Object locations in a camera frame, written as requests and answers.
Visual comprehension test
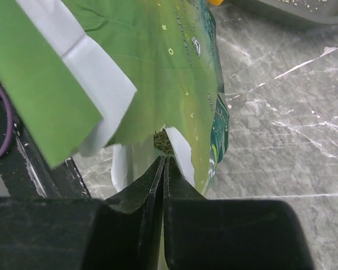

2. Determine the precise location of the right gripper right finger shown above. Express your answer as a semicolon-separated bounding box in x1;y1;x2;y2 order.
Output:
163;157;315;269

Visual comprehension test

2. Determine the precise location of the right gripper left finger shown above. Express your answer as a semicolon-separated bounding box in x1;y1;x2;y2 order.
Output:
0;157;164;269

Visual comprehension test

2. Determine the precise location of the yellow plastic scoop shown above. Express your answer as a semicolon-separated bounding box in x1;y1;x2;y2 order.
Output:
209;0;224;6

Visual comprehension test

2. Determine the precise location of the green litter bag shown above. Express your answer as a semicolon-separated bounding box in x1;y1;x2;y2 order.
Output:
0;1;229;194

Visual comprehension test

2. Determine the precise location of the grey litter box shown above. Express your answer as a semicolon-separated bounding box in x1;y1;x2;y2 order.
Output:
230;0;338;30

